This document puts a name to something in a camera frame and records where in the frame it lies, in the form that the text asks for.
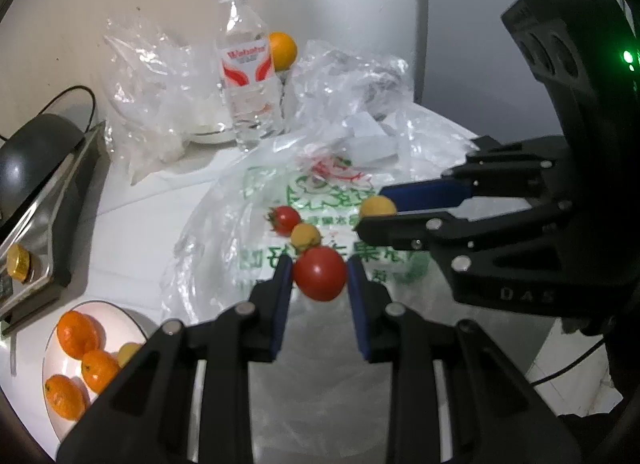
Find brass stove knob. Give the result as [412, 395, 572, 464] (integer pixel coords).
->
[7, 245, 34, 283]

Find tangerine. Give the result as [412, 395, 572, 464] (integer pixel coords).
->
[56, 310, 103, 360]
[44, 374, 87, 421]
[81, 349, 121, 394]

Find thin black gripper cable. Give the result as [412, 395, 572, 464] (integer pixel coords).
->
[530, 343, 609, 386]

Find white paper slip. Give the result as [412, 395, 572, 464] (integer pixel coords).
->
[342, 112, 401, 165]

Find large orange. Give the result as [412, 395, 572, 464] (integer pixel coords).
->
[268, 31, 299, 72]

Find white round plate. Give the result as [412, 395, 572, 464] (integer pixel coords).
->
[42, 300, 161, 447]

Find black wok yellow handle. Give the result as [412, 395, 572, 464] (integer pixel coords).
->
[0, 114, 86, 225]

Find crumpled clear plastic bag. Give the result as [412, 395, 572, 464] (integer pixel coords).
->
[290, 39, 416, 135]

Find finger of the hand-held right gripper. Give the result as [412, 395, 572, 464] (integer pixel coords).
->
[356, 199, 576, 258]
[380, 135, 571, 213]

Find clear water bottle red label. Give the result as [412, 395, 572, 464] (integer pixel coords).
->
[216, 0, 285, 153]

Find black power cable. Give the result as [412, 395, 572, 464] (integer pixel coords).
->
[37, 85, 97, 140]

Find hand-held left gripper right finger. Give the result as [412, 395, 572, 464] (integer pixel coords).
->
[346, 255, 583, 464]

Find green printed plastic bag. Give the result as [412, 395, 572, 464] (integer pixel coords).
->
[160, 109, 481, 327]

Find red cherry tomato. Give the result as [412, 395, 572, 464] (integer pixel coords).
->
[267, 205, 303, 236]
[292, 245, 348, 302]

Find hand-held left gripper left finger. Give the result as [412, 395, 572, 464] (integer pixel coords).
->
[57, 254, 294, 464]

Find white bowl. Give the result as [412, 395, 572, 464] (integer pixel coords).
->
[182, 119, 238, 145]

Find yellow cherry tomato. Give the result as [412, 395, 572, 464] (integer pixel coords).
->
[359, 195, 398, 220]
[291, 223, 322, 251]
[116, 341, 143, 370]

